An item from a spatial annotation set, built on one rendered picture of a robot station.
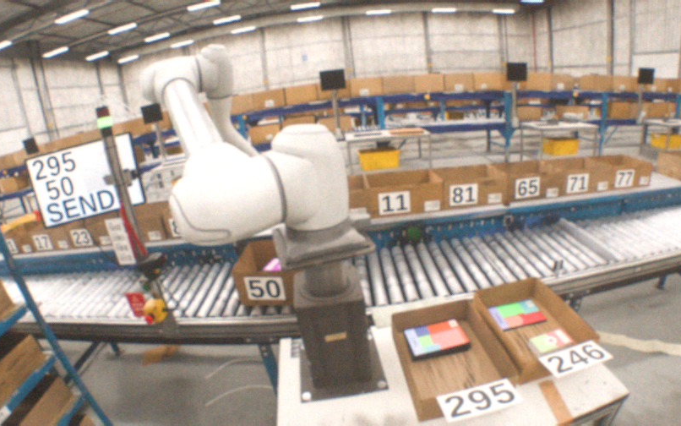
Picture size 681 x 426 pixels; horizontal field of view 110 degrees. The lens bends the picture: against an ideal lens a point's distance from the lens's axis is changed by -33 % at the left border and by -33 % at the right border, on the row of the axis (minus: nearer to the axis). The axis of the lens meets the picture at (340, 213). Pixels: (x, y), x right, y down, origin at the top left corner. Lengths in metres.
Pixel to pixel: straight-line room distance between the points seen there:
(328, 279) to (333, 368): 0.29
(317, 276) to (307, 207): 0.20
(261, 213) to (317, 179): 0.13
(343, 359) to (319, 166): 0.54
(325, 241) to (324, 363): 0.38
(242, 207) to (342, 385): 0.63
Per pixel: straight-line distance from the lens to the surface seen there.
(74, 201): 1.56
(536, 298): 1.41
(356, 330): 0.90
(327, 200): 0.72
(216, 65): 1.19
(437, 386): 1.04
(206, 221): 0.64
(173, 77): 1.10
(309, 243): 0.76
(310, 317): 0.86
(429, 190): 1.79
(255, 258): 1.69
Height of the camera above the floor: 1.56
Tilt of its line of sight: 21 degrees down
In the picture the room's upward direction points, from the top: 7 degrees counter-clockwise
